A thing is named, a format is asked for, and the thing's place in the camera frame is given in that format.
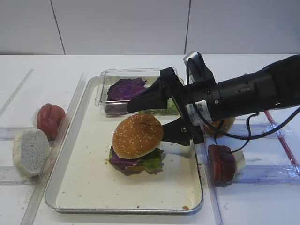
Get clear acrylic channel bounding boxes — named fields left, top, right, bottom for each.
left=232, top=165, right=300, bottom=184
left=228, top=123, right=286, bottom=138

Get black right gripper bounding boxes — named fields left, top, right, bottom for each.
left=127, top=67, right=218, bottom=145

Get stacked burger fillings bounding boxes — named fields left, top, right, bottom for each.
left=108, top=146, right=164, bottom=175

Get clear acrylic channel upper right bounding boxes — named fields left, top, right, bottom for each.
left=228, top=123, right=286, bottom=138

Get white pusher block right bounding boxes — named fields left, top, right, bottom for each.
left=233, top=150, right=246, bottom=179

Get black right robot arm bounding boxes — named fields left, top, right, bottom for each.
left=127, top=52, right=300, bottom=146

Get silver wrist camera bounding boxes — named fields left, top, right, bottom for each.
left=183, top=51, right=216, bottom=85

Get clear acrylic channel lower right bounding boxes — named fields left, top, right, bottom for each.
left=232, top=165, right=300, bottom=184

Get clear plastic lettuce box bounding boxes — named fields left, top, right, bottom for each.
left=95, top=67, right=185, bottom=118

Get metal tray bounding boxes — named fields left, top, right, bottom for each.
left=45, top=76, right=204, bottom=214

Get clear inner left rail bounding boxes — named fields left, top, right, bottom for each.
left=20, top=72, right=88, bottom=225

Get green lettuce in box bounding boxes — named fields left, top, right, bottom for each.
left=139, top=98, right=179, bottom=115

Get white bun bottom half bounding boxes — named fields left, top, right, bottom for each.
left=12, top=128, right=50, bottom=178

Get purple cabbage leaves in box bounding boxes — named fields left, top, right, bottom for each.
left=105, top=77, right=146, bottom=116

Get sesame bun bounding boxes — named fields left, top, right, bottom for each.
left=112, top=113, right=164, bottom=159
left=202, top=117, right=236, bottom=138

